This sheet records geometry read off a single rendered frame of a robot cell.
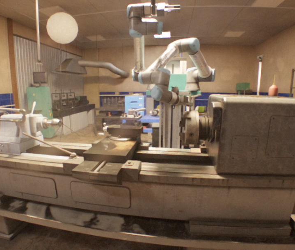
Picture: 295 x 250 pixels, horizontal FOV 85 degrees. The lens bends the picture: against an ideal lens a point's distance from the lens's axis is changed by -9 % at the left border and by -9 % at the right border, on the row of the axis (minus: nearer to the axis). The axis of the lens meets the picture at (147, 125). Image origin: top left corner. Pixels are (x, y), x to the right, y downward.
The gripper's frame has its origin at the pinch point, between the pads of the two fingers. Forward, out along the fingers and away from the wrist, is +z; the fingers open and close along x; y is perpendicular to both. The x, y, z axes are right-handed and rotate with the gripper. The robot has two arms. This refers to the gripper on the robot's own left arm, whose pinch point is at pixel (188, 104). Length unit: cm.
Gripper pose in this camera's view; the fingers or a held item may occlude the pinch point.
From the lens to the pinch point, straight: 137.5
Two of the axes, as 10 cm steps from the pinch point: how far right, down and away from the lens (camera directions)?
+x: 5.8, -0.8, -8.1
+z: 8.1, 1.6, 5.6
